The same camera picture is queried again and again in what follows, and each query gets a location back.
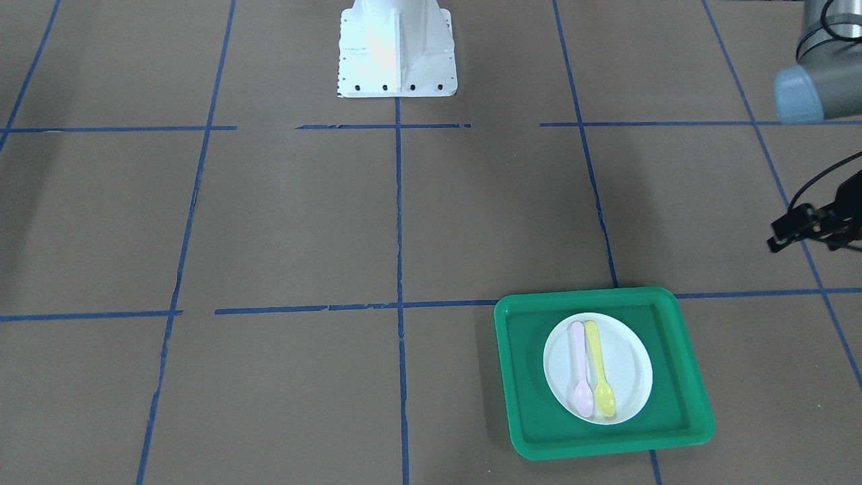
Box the green plastic tray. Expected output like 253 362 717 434
494 286 715 461

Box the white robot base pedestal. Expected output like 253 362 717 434
336 1 459 98

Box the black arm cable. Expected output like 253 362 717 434
787 150 862 215

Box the white round plate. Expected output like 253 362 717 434
542 313 653 426

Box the yellow plastic spoon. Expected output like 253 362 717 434
584 320 616 418

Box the pink plastic spoon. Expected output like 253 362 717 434
568 321 595 418

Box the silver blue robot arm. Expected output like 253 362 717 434
767 1 861 253

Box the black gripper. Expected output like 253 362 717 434
767 170 861 253

